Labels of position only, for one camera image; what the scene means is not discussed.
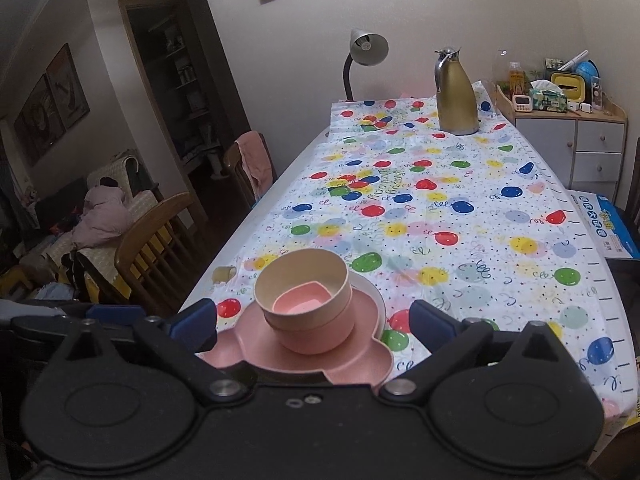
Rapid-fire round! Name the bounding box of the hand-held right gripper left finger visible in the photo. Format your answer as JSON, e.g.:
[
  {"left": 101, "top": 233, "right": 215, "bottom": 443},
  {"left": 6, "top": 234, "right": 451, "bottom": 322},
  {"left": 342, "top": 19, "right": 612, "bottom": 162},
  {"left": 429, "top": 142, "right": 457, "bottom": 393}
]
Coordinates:
[{"left": 65, "top": 299, "right": 251, "bottom": 403}]

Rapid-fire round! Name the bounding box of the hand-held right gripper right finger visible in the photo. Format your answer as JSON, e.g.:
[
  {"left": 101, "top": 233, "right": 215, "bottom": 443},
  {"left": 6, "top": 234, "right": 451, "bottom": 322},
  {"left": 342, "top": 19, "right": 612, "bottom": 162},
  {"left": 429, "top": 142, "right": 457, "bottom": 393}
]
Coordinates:
[{"left": 382, "top": 300, "right": 571, "bottom": 403}]

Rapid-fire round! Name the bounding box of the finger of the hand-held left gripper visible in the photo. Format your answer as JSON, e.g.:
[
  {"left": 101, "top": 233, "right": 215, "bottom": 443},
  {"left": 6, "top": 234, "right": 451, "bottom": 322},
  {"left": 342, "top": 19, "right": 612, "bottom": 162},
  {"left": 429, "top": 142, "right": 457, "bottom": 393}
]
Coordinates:
[{"left": 90, "top": 304, "right": 147, "bottom": 331}]

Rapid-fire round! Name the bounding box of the large white plate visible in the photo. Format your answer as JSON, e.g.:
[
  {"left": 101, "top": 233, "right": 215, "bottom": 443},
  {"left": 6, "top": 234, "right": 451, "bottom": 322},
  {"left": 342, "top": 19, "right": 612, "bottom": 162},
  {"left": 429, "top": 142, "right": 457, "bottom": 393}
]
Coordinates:
[{"left": 347, "top": 271, "right": 388, "bottom": 341}]

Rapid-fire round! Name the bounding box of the pink bear-shaped plate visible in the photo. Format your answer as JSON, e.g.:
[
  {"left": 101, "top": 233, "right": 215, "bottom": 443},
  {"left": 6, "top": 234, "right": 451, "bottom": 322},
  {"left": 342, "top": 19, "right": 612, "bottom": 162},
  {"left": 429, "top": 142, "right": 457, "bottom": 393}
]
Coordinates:
[{"left": 197, "top": 287, "right": 396, "bottom": 392}]

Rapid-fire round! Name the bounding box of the small pink heart dish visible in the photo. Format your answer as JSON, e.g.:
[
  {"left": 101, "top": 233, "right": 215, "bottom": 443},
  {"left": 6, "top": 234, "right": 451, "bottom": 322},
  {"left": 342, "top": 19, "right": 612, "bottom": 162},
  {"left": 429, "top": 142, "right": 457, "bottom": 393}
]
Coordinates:
[{"left": 272, "top": 281, "right": 335, "bottom": 317}]

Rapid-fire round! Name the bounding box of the pink bowl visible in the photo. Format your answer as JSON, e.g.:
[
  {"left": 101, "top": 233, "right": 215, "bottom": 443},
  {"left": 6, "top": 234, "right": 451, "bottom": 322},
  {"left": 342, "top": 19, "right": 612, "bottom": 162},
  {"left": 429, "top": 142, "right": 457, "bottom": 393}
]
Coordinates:
[{"left": 265, "top": 305, "right": 358, "bottom": 356}]

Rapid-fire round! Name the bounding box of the cream bowl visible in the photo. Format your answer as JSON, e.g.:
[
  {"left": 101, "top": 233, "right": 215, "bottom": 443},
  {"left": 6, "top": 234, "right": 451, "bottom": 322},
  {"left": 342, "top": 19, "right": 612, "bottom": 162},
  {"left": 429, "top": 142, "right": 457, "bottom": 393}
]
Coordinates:
[{"left": 254, "top": 248, "right": 350, "bottom": 333}]

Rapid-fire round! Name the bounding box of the light wooden chair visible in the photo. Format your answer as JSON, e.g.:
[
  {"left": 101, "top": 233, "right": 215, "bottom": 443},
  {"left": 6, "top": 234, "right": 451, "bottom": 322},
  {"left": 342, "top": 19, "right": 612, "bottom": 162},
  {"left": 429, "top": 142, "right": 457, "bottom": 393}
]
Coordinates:
[{"left": 114, "top": 191, "right": 211, "bottom": 306}]

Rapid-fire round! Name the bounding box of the pink jacket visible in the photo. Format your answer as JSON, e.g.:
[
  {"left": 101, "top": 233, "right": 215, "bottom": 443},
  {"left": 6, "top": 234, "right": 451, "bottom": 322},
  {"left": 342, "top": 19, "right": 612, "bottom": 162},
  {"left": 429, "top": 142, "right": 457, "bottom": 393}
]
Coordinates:
[{"left": 75, "top": 185, "right": 133, "bottom": 248}]

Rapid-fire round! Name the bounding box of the armchair with checkered cover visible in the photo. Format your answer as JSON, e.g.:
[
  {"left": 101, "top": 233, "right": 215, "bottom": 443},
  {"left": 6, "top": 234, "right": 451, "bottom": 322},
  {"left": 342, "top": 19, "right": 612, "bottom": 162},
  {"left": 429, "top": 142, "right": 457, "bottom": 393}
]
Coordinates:
[{"left": 87, "top": 150, "right": 161, "bottom": 221}]

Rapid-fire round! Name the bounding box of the balloon printed tablecloth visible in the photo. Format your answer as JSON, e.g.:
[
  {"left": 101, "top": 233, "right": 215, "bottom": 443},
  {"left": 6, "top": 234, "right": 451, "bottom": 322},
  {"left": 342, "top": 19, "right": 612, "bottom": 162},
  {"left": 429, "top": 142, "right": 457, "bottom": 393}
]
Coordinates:
[{"left": 195, "top": 79, "right": 640, "bottom": 423}]

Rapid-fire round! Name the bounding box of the wooden chair with towel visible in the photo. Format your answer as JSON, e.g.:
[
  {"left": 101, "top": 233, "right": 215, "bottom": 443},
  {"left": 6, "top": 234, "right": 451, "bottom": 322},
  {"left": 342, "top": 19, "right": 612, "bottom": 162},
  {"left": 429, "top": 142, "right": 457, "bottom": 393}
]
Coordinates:
[{"left": 223, "top": 131, "right": 278, "bottom": 211}]

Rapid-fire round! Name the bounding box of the pink towel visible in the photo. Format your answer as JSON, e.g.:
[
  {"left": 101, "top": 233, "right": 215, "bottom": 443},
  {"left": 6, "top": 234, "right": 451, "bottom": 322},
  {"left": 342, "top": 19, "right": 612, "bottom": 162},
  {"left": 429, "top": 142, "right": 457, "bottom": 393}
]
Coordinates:
[{"left": 236, "top": 131, "right": 275, "bottom": 196}]

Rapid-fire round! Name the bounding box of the blue printed cardboard box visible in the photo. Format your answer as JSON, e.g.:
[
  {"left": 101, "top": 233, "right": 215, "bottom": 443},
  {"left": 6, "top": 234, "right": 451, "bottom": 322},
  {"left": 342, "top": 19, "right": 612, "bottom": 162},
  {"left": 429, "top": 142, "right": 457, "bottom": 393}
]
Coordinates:
[{"left": 570, "top": 191, "right": 640, "bottom": 261}]

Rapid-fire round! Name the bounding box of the white drawer cabinet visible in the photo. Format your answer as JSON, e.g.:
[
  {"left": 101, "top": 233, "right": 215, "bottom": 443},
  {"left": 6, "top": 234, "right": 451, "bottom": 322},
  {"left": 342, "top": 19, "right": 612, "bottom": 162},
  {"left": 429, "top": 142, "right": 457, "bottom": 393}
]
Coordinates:
[{"left": 495, "top": 80, "right": 628, "bottom": 196}]

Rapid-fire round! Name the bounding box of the gold thermos jug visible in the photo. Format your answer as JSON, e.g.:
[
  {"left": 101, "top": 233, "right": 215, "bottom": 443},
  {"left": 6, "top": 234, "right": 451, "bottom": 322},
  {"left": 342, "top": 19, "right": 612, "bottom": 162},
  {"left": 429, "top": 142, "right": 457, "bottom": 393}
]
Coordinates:
[{"left": 434, "top": 46, "right": 481, "bottom": 136}]

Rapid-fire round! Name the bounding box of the dark wooden bookshelf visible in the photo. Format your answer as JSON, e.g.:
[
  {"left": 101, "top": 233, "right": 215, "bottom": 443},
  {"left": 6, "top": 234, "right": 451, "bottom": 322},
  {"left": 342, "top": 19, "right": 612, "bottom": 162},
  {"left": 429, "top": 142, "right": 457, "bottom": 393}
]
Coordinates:
[{"left": 119, "top": 0, "right": 226, "bottom": 181}]

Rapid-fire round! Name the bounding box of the green tissue pack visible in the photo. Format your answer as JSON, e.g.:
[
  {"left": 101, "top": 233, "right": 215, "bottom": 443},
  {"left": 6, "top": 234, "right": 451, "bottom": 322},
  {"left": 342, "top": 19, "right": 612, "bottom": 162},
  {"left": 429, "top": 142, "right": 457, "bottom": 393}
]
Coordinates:
[{"left": 529, "top": 80, "right": 570, "bottom": 112}]

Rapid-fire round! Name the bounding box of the yellow tissue box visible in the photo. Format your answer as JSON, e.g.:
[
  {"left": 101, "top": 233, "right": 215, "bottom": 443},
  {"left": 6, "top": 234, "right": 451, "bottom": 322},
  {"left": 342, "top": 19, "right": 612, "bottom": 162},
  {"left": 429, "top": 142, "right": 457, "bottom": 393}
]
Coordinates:
[{"left": 550, "top": 71, "right": 586, "bottom": 103}]

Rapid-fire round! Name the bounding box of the grey desk lamp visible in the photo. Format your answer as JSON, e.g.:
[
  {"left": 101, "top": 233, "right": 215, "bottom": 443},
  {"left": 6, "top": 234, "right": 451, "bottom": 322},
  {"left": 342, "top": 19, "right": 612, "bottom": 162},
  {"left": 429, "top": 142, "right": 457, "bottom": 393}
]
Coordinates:
[{"left": 342, "top": 28, "right": 390, "bottom": 102}]

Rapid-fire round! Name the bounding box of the dark framed wall picture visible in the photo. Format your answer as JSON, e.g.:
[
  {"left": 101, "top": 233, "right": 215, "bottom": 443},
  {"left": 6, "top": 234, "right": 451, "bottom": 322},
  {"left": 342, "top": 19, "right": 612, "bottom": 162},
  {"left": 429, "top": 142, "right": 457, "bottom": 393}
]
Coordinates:
[
  {"left": 46, "top": 42, "right": 91, "bottom": 131},
  {"left": 13, "top": 74, "right": 66, "bottom": 167}
]

